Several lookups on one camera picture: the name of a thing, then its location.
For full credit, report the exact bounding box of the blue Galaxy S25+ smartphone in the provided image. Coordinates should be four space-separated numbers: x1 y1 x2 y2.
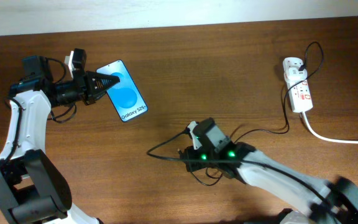
96 60 148 122

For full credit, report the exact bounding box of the black USB charging cable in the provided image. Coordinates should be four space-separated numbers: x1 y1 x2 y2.
177 41 324 187

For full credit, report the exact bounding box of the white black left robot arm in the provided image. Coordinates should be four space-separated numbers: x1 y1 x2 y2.
0 52 120 223

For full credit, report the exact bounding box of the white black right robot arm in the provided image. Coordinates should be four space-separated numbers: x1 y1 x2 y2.
180 118 358 223

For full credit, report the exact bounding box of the white USB charger plug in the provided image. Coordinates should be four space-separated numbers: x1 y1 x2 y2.
284 67 308 82

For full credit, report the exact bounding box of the white power strip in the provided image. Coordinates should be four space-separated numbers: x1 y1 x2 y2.
283 57 313 113

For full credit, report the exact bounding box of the white power strip cord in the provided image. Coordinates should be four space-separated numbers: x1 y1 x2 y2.
300 111 358 146

